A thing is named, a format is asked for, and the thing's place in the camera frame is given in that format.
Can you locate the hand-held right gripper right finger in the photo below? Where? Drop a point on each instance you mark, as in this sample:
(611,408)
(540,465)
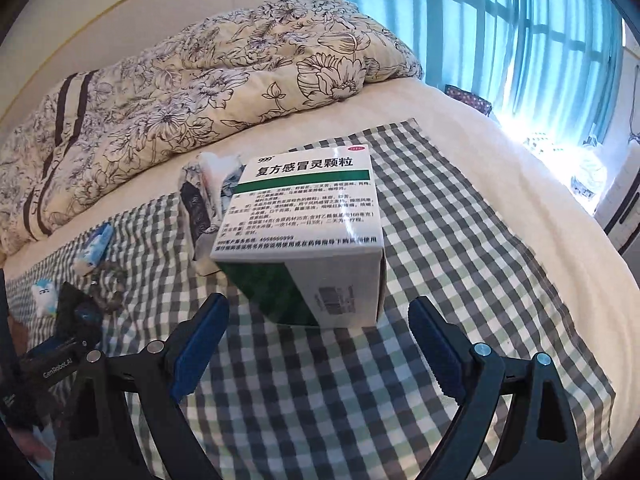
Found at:
(440,355)

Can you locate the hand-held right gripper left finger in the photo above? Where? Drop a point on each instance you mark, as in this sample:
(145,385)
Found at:
(197,350)

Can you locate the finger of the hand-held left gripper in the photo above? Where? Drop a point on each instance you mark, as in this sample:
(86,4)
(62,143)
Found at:
(75,315)

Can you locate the green white medicine box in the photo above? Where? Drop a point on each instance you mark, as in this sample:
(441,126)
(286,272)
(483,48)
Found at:
(300,210)

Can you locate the small white blue tissue packet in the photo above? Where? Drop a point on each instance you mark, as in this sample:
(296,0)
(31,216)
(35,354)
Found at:
(46,300)

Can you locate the checkered cloth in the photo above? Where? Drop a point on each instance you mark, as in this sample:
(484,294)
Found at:
(425,260)

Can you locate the white bed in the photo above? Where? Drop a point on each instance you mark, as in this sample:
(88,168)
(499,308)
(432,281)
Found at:
(525,170)

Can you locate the white cabinet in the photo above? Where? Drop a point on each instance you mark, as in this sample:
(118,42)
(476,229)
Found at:
(620,200)

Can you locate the floral quilt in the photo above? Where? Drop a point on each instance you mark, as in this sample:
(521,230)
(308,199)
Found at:
(175,95)

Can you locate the dark dotted pouch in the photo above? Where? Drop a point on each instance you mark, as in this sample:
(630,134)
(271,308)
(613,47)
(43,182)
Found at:
(470,100)

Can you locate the blue curtain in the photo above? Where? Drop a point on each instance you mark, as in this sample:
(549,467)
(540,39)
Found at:
(475,25)

